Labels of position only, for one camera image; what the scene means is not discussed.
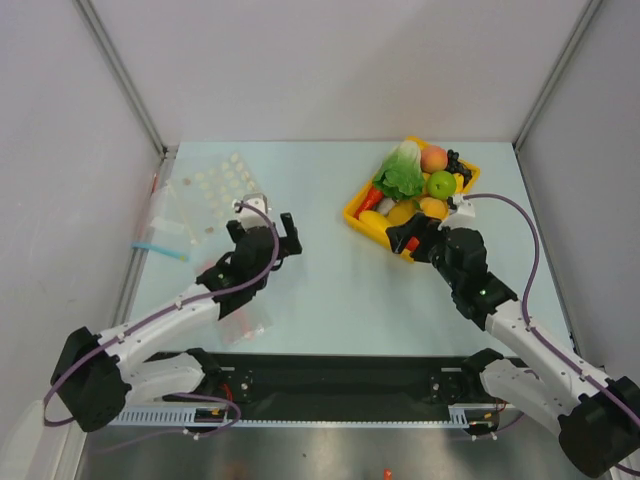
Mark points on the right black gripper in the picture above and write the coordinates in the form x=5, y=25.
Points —
x=423, y=238

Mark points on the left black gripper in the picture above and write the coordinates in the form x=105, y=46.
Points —
x=290, y=244

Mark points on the toy napa cabbage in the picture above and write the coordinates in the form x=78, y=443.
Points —
x=400, y=176

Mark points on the white-dotted zip top bag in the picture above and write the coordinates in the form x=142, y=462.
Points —
x=204, y=189

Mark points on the toy yellow mango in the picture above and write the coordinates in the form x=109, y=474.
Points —
x=374, y=220

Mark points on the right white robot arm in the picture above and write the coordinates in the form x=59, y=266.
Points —
x=594, y=417

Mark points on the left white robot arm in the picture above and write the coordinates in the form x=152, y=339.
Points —
x=99, y=374

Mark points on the toy red pepper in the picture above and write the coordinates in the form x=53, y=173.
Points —
x=412, y=244

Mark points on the toy lemon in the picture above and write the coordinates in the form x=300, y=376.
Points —
x=401, y=212

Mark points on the toy orange apricot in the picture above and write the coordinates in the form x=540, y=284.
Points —
x=434, y=208

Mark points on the toy grey fish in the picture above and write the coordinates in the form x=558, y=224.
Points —
x=385, y=206

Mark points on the toy carrot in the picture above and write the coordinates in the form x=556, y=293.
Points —
x=370, y=201

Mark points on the yellow plastic tray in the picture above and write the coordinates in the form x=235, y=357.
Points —
x=380, y=237

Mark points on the toy green apple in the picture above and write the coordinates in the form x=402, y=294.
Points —
x=441, y=185

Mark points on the toy peach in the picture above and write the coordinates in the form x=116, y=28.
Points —
x=433, y=159

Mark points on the toy black grapes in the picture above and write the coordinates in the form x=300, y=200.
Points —
x=455, y=166

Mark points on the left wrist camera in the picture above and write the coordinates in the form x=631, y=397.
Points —
x=252, y=211

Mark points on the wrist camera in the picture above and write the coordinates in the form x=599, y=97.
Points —
x=252, y=211
x=461, y=213

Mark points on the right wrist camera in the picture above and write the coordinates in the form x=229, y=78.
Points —
x=461, y=213

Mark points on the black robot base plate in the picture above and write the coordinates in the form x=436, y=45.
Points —
x=328, y=383

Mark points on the white slotted cable duct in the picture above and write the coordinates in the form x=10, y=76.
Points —
x=201, y=416

